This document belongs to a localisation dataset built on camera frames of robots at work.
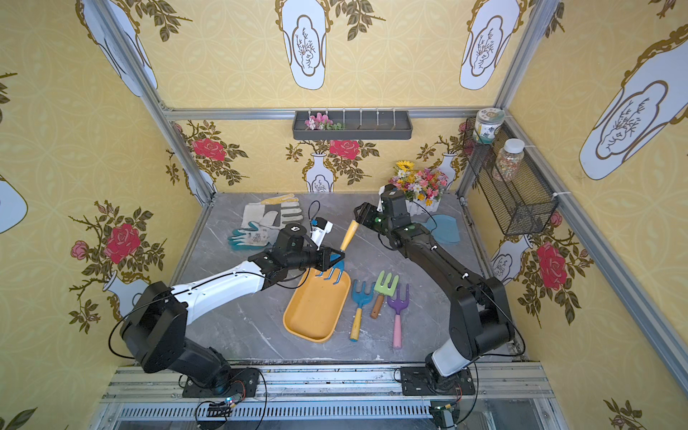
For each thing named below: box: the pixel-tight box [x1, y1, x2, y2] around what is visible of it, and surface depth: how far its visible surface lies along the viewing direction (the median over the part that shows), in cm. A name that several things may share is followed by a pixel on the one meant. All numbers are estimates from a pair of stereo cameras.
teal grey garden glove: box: [227, 221, 270, 250], surface depth 108 cm
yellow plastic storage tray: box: [283, 267, 352, 344], surface depth 88 cm
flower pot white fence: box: [388, 160, 449, 215], surface depth 105 cm
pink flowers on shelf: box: [304, 111, 343, 131], surface depth 89 cm
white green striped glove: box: [240, 201, 304, 232], surface depth 116 cm
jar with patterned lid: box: [473, 107, 507, 145], surface depth 87 cm
